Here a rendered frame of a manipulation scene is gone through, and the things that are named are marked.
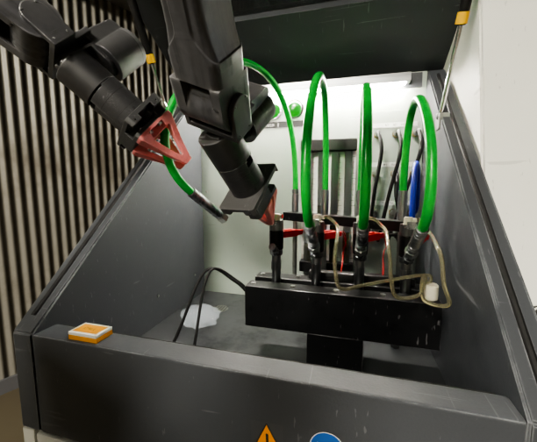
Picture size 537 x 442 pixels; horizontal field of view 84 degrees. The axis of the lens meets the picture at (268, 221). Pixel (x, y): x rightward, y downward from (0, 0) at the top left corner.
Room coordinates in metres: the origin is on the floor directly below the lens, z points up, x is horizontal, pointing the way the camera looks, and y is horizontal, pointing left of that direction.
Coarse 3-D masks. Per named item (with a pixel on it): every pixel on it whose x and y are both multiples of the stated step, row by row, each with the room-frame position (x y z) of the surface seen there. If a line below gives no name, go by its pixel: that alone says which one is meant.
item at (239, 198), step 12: (252, 156) 0.45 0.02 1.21; (240, 168) 0.43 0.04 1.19; (252, 168) 0.44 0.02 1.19; (264, 168) 0.50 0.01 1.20; (276, 168) 0.50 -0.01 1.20; (228, 180) 0.44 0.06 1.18; (240, 180) 0.44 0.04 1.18; (252, 180) 0.45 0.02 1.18; (264, 180) 0.48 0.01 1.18; (228, 192) 0.49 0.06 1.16; (240, 192) 0.46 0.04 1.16; (252, 192) 0.46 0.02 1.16; (264, 192) 0.46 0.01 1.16; (228, 204) 0.47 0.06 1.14; (240, 204) 0.46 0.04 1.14; (252, 204) 0.45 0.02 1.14
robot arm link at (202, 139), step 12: (204, 132) 0.42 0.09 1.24; (204, 144) 0.41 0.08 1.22; (216, 144) 0.40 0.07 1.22; (228, 144) 0.40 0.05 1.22; (240, 144) 0.42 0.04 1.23; (216, 156) 0.41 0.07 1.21; (228, 156) 0.41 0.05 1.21; (240, 156) 0.42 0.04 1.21; (216, 168) 0.44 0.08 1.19; (228, 168) 0.42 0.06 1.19
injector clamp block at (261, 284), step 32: (256, 288) 0.55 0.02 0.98; (288, 288) 0.54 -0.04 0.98; (320, 288) 0.54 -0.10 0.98; (384, 288) 0.55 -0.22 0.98; (416, 288) 0.54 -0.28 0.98; (256, 320) 0.55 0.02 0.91; (288, 320) 0.53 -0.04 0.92; (320, 320) 0.52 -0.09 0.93; (352, 320) 0.50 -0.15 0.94; (384, 320) 0.49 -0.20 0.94; (416, 320) 0.47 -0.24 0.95; (320, 352) 0.52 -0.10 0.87; (352, 352) 0.50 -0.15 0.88
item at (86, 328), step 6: (84, 324) 0.43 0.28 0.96; (90, 324) 0.43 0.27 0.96; (78, 330) 0.41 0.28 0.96; (84, 330) 0.41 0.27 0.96; (90, 330) 0.41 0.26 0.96; (96, 330) 0.41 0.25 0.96; (102, 330) 0.41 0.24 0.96; (72, 336) 0.41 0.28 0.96; (78, 336) 0.41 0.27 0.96; (102, 336) 0.41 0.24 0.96; (108, 336) 0.42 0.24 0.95; (90, 342) 0.40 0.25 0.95; (96, 342) 0.40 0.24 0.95
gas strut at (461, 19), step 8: (464, 0) 0.55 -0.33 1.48; (464, 8) 0.55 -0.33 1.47; (456, 16) 0.57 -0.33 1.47; (464, 16) 0.56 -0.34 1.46; (456, 24) 0.57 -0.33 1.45; (464, 24) 0.56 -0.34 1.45; (456, 32) 0.57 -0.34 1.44; (456, 40) 0.58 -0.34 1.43; (456, 48) 0.58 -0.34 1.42; (448, 72) 0.60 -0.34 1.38; (448, 80) 0.60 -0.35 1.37; (440, 104) 0.63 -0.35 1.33; (440, 112) 0.63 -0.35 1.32; (448, 112) 0.62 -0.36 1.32
